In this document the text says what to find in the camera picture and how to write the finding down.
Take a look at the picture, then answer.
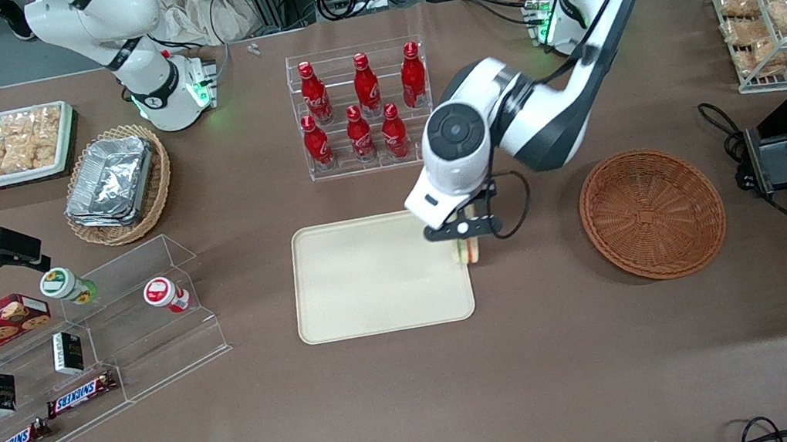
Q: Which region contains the beige plastic tray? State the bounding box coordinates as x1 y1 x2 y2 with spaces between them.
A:
284 201 479 347

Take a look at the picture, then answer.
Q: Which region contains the brown round wicker basket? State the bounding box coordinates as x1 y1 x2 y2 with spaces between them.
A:
572 138 735 292

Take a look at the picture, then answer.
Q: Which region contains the white rectangular snack bin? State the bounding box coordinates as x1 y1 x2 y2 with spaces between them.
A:
0 98 86 191

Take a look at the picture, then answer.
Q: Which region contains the red lid yogurt cup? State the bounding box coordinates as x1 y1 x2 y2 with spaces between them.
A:
141 272 194 319

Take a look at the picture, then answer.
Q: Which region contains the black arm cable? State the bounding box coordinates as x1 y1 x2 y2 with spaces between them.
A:
458 0 709 241

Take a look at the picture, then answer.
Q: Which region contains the red cola bottle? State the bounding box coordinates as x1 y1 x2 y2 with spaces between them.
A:
349 51 386 120
377 101 412 162
296 58 336 128
343 103 380 166
299 112 338 174
395 40 432 111

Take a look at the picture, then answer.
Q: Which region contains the green lid yogurt cup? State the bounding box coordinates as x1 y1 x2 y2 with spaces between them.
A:
38 262 100 312

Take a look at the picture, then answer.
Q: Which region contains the clear acrylic bottle rack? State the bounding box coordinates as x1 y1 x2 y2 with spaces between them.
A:
283 34 442 184

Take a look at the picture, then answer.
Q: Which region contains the triangle sandwich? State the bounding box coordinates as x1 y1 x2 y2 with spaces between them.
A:
449 236 485 270

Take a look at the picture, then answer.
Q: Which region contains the light oval wicker basket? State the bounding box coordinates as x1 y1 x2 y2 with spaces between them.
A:
52 118 182 254

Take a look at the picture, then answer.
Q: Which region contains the clear acrylic stepped shelf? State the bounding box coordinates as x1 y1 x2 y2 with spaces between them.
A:
0 226 246 442

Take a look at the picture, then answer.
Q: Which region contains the black shoe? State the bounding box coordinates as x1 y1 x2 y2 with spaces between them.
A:
0 0 36 46

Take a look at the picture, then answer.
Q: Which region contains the aluminium foil tray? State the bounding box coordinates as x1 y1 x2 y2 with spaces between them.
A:
57 131 164 225

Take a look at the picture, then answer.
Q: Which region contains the black appliance power cable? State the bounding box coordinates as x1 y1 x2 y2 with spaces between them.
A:
697 96 758 197

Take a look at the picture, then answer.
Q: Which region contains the beige crumpled cloth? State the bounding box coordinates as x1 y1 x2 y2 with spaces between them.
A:
154 0 262 54

